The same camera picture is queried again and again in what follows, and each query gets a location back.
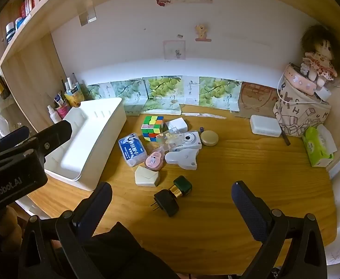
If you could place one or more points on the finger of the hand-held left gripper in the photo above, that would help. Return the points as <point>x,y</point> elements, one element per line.
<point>7,141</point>
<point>56,133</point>

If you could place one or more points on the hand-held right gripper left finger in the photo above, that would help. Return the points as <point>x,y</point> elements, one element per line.
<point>96,209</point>

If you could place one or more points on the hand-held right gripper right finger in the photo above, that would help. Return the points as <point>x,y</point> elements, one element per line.
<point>249,209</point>

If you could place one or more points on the white plastic storage bin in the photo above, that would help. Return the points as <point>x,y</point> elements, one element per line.
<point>100,139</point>

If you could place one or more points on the beige pentagon box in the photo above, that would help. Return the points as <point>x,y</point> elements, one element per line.
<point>146,176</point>

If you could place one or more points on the clear box with blue label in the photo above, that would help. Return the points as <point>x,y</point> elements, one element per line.
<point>132,149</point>

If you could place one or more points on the green perfume bottle gold cap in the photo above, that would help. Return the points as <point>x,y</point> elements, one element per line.
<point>183,186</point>

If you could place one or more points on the black charger plug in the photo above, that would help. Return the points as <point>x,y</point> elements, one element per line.
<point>167,202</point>

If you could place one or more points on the pink correction tape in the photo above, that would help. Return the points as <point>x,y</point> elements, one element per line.
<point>155,159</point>

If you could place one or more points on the white toy digital camera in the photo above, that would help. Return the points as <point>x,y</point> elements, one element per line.
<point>190,141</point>

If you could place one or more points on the multicoloured puzzle cube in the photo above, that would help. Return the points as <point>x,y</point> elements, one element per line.
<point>152,129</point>

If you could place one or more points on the clear box of dice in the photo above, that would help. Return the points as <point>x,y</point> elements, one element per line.
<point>170,138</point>

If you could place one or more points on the white spray bottle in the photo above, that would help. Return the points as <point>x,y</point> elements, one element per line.
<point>54,115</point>

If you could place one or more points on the pink pen cup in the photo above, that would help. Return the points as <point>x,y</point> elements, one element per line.
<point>63,112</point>

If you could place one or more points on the yellow pouch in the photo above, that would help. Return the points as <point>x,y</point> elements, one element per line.
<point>73,97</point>

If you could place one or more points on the white slim tube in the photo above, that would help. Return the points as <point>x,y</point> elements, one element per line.
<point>68,83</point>

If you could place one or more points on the person's dark clothing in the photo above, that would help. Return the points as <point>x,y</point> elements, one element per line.
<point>123,252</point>

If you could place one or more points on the black pen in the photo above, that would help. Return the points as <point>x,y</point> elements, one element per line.
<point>285,136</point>

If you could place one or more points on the round gold tin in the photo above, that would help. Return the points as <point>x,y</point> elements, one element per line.
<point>209,138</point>

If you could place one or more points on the white plastic gadget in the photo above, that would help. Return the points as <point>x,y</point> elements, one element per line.
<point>181,159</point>

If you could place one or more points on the white rectangular soap box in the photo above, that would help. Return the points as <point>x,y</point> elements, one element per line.
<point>264,125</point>

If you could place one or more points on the green tissue pack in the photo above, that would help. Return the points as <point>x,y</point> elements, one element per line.
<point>316,146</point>

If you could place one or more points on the white paper strip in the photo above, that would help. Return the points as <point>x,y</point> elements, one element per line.
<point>204,115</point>

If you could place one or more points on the letter patterned storage bag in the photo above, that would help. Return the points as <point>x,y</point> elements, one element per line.
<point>300,113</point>

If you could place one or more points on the white capped jar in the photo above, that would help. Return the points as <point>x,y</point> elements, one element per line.
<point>11,32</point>

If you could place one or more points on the brown cartoon cardboard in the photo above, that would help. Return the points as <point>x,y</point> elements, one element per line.
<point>257,98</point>

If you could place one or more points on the small white square box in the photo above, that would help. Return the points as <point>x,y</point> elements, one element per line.
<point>178,124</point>

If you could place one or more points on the row of grape print sheets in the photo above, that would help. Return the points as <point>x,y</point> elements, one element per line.
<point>161,90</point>

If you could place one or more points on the clear tape patch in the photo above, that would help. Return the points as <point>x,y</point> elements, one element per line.
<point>87,13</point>

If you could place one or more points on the white charger block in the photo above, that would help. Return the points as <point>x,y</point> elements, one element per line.
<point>323,93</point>

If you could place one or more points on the brown haired rag doll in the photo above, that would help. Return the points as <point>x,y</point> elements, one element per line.
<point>321,55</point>

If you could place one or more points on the square translucent wall sticker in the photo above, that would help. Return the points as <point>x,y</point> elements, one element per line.
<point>174,50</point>

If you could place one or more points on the bear wall sticker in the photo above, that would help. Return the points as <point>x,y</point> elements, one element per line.
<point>202,32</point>

